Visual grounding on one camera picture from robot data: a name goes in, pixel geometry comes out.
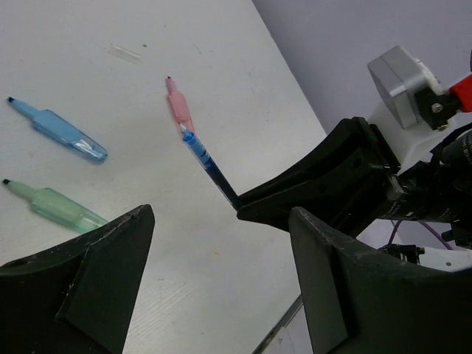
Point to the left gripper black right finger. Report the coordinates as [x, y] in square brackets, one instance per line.
[360, 300]

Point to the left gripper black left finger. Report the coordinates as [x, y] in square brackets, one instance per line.
[78, 296]

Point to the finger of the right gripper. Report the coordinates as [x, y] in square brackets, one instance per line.
[343, 181]

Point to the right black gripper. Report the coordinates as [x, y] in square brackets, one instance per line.
[439, 191]

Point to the green transparent highlighter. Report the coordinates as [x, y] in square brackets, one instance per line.
[56, 207]

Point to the blue pen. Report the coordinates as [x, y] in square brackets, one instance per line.
[212, 170]

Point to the pink transparent highlighter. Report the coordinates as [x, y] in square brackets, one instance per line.
[178, 106]

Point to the blue transparent highlighter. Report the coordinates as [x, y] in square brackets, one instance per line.
[61, 131]

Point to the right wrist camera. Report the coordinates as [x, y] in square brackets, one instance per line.
[415, 113]

